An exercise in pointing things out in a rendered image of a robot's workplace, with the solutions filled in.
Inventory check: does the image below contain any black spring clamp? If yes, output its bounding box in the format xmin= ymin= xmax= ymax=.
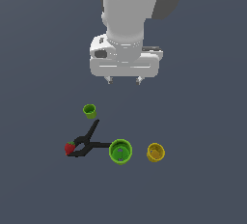
xmin=67 ymin=119 xmax=112 ymax=158

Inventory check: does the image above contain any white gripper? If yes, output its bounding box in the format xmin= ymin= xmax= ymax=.
xmin=89 ymin=34 xmax=164 ymax=86

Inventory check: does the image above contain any yellow cup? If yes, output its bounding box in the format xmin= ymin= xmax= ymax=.
xmin=146 ymin=142 xmax=166 ymax=163

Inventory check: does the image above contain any small light green cup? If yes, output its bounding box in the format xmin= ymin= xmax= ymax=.
xmin=82 ymin=103 xmax=97 ymax=120

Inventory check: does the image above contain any large green cup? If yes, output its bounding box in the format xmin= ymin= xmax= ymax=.
xmin=108 ymin=138 xmax=133 ymax=166

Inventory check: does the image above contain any red strawberry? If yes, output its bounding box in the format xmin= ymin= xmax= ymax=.
xmin=64 ymin=141 xmax=77 ymax=156

